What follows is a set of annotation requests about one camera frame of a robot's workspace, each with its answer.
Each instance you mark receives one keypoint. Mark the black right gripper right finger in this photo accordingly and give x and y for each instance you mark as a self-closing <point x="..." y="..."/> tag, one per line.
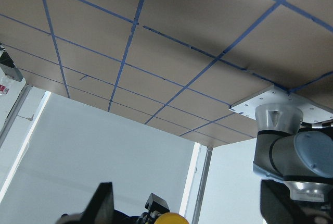
<point x="276" y="206"/>

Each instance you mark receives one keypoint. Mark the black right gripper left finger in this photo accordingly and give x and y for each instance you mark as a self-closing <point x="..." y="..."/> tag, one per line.
<point x="101" y="206"/>

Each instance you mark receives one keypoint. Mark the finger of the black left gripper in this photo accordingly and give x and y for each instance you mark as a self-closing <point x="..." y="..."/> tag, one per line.
<point x="155" y="206"/>

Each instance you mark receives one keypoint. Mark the yellow push button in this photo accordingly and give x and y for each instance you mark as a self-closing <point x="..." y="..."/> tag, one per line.
<point x="171" y="218"/>

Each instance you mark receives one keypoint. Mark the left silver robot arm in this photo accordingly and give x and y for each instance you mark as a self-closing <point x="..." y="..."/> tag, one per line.
<point x="295" y="164"/>

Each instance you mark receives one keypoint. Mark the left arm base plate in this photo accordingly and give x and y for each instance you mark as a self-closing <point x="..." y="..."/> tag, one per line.
<point x="312" y="111"/>

